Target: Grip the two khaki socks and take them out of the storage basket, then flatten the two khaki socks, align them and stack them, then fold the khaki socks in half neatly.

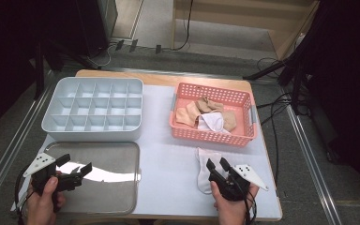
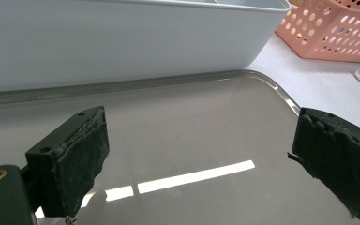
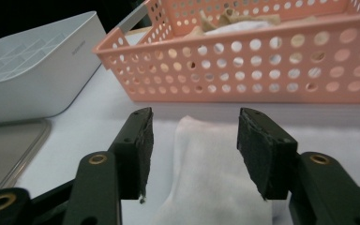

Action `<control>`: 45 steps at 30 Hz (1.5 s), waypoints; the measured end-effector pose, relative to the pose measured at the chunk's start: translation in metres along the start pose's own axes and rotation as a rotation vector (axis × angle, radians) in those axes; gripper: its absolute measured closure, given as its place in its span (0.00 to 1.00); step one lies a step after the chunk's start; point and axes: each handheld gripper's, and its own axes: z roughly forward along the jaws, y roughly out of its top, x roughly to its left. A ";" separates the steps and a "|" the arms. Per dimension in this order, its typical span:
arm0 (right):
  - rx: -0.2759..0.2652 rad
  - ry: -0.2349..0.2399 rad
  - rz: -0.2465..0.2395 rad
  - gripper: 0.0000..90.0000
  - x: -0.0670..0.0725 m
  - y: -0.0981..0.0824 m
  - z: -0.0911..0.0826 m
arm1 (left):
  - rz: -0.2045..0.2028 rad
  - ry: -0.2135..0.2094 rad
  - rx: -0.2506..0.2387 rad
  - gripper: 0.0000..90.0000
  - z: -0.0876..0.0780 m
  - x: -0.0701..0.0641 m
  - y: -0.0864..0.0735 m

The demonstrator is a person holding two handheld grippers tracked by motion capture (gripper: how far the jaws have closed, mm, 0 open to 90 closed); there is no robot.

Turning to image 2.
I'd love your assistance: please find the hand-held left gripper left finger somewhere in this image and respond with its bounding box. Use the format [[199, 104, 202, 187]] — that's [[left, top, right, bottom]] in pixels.
[[24, 105, 111, 219]]

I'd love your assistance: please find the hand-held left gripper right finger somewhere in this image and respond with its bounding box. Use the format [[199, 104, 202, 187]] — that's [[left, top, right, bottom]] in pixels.
[[287, 107, 360, 223]]

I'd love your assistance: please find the translucent grey box lid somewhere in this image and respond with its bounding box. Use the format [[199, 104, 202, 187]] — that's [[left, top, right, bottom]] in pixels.
[[0, 68, 360, 225]]

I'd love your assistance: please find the pink perforated plastic basket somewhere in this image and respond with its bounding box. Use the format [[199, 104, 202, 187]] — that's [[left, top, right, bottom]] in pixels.
[[275, 0, 360, 65]]

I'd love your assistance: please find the white divided storage box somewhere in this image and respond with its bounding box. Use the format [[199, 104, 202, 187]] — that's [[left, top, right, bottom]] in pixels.
[[0, 0, 293, 94]]

